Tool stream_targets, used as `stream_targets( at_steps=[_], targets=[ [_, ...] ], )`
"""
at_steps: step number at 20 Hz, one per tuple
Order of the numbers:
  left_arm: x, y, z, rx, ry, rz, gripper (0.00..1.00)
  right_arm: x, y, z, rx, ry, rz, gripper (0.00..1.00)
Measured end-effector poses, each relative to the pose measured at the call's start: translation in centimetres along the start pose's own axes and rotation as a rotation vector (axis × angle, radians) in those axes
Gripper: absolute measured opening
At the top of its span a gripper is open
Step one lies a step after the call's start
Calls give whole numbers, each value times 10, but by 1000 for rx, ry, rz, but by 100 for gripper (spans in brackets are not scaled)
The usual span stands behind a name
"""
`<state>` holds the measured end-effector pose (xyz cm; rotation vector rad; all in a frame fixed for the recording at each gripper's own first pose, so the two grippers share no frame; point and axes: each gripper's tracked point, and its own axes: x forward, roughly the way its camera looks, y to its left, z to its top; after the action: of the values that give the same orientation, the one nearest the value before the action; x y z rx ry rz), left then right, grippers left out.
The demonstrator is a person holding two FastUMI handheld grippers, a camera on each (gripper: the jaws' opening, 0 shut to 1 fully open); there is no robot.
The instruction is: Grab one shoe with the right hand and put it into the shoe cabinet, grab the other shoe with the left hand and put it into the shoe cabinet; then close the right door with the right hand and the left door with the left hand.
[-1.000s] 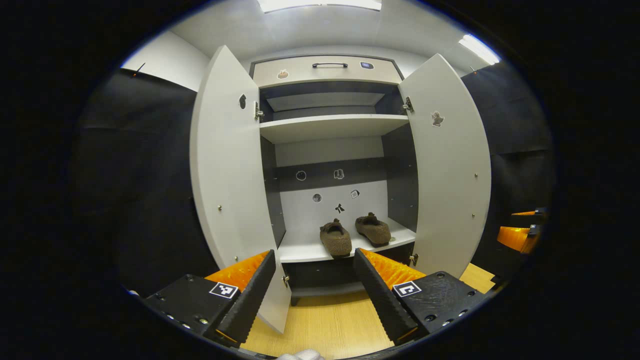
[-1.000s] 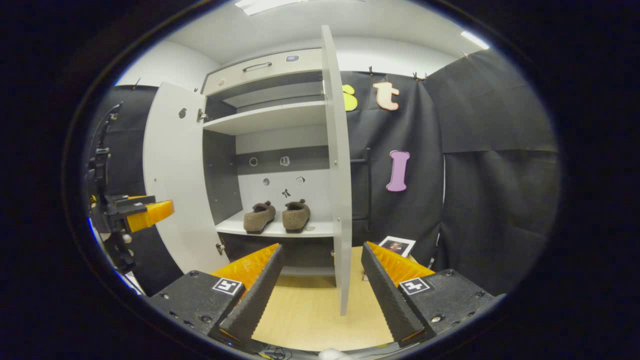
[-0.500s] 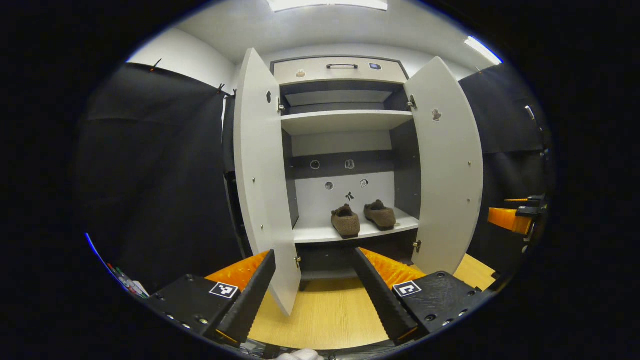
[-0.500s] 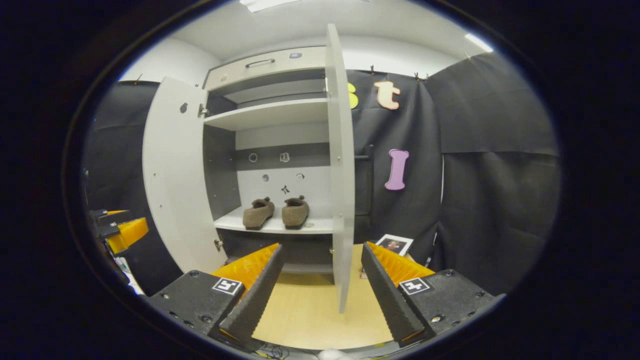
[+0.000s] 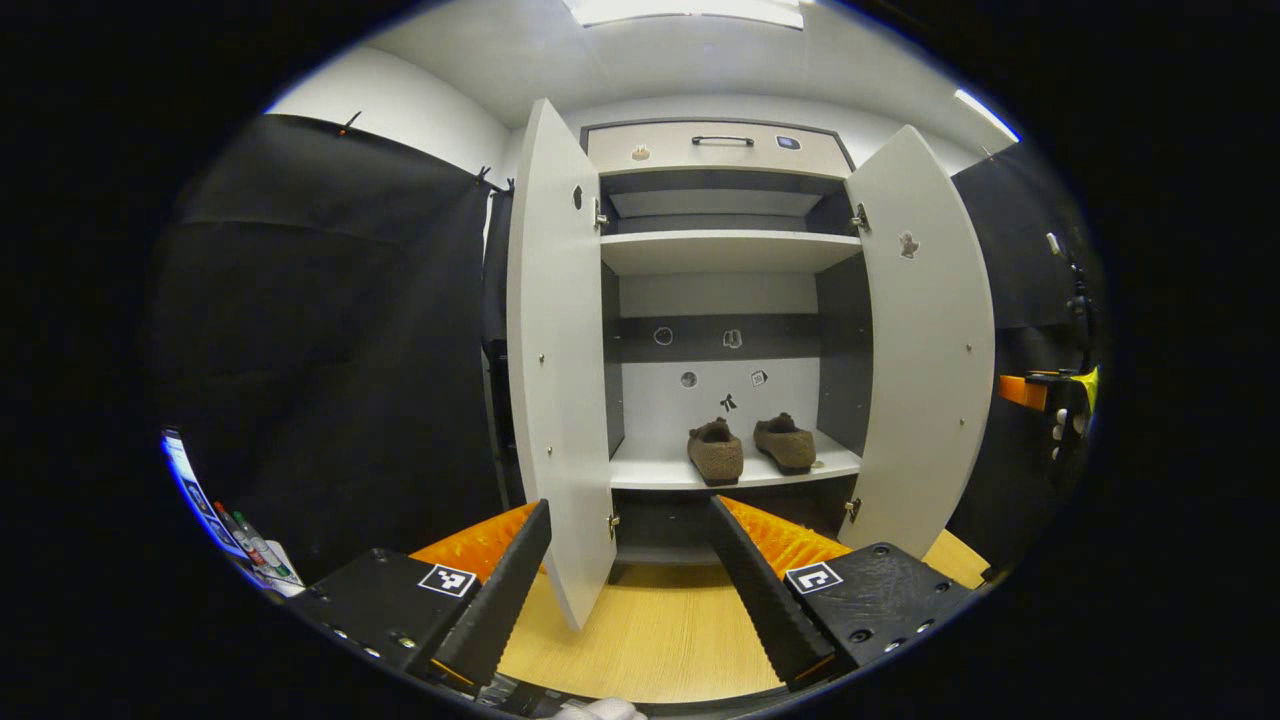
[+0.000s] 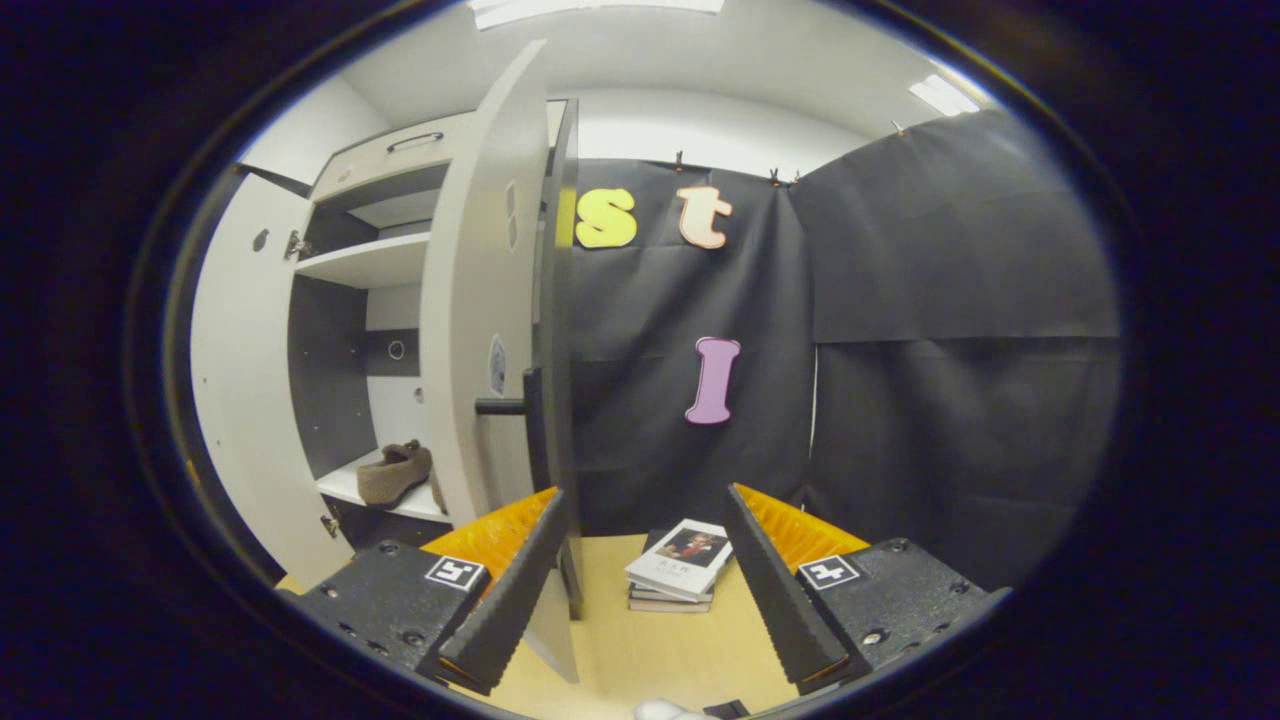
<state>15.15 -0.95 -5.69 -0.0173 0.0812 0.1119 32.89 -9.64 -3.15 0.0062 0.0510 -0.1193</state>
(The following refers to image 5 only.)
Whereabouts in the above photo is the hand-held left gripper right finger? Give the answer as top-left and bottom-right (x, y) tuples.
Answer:
(705, 494), (976, 693)

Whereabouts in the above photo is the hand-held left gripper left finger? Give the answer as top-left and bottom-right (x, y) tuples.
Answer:
(285, 498), (553, 693)

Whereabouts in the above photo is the white cabinet door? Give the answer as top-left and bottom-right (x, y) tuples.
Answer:
(838, 125), (998, 561)
(507, 98), (619, 633)

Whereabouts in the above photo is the brown shoe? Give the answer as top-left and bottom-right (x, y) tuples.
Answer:
(687, 417), (745, 488)
(753, 412), (818, 476)

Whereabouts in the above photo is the white shoe cabinet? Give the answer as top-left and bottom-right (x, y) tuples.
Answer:
(580, 118), (866, 586)

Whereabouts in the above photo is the white cabinet drawer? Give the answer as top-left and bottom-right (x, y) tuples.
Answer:
(585, 122), (853, 179)

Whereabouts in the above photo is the white paper sheet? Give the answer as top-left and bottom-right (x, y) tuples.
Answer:
(262, 540), (304, 596)

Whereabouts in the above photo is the open laptop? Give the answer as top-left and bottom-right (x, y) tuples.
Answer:
(162, 430), (246, 561)

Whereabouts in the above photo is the black backdrop cloth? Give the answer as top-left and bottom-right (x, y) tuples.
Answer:
(150, 112), (1106, 581)

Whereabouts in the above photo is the row of black cloth clips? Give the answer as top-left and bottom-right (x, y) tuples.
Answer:
(337, 110), (517, 193)

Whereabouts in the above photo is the wide ceiling light panel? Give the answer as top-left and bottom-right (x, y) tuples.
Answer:
(565, 0), (806, 29)

